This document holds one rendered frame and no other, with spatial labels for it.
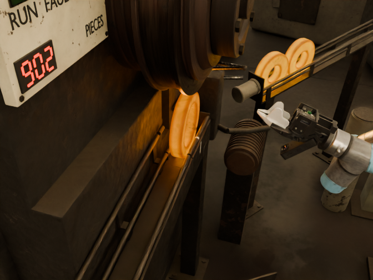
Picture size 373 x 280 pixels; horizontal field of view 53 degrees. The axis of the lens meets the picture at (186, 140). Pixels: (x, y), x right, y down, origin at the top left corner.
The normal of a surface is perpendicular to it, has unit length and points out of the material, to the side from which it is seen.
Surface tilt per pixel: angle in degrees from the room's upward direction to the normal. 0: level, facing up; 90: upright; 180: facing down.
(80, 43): 90
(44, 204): 0
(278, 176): 0
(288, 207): 0
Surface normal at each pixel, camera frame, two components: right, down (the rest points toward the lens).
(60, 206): 0.03, -0.80
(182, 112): -0.15, -0.28
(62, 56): 0.96, 0.20
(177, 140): -0.28, 0.47
